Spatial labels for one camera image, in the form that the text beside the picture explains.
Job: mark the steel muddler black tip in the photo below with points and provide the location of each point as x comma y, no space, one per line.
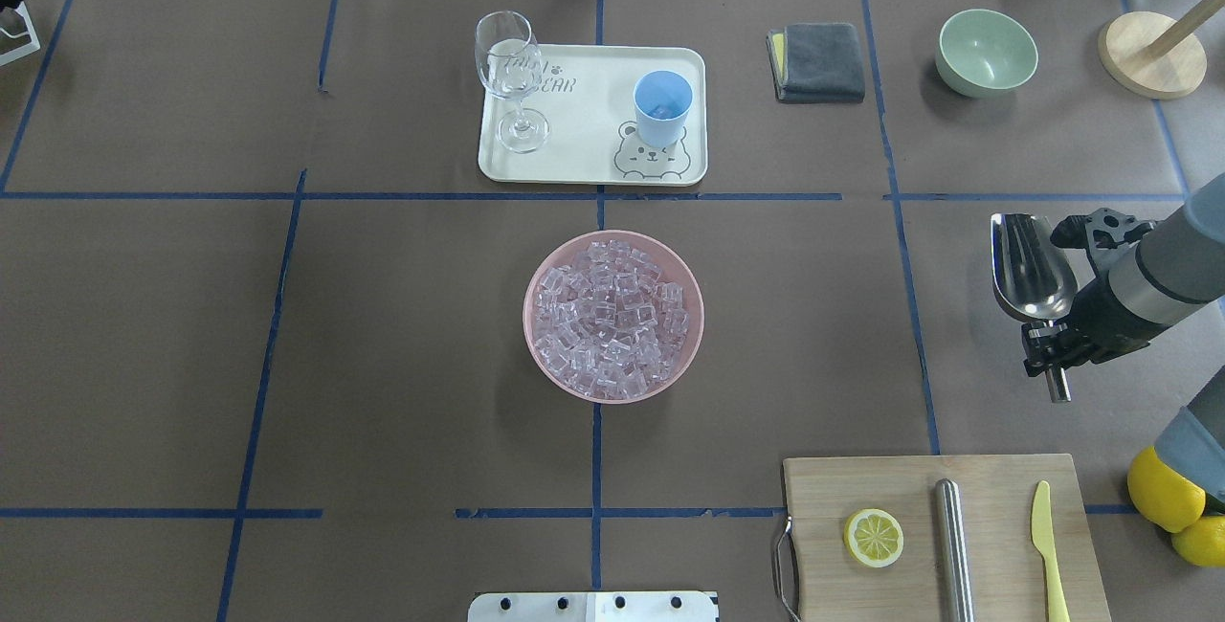
954,551

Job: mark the clear wine glass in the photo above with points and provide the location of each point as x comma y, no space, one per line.
511,68

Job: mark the grey folded cloth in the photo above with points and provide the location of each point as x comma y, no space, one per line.
817,63

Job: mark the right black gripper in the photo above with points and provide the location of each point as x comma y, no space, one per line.
1099,314

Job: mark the green bowl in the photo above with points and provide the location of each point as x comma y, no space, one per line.
982,54

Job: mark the wooden cutting board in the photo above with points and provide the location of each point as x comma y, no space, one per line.
1005,570

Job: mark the clear ice cubes pile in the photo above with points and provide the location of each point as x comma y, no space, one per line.
612,321

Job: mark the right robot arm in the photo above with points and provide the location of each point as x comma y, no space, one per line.
1175,270

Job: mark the wooden cup stand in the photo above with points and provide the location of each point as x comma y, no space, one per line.
1155,56

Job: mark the yellow lemon round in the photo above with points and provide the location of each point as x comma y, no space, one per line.
1162,495

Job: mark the yellow lemon upper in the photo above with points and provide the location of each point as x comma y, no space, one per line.
1202,543

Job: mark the yellow plastic knife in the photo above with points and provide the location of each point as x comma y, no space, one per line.
1042,535

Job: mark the pink bowl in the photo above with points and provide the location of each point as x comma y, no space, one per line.
612,316

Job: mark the light blue cup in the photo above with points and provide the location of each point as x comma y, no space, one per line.
662,101

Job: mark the lemon half slice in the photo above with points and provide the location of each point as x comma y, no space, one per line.
874,538

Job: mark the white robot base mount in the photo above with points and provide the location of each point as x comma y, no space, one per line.
647,605

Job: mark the white wire rack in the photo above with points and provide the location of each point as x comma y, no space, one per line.
18,33

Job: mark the cream bear tray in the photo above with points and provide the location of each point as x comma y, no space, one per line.
586,95

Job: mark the metal ice scoop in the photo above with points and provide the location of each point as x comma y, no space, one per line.
1033,282

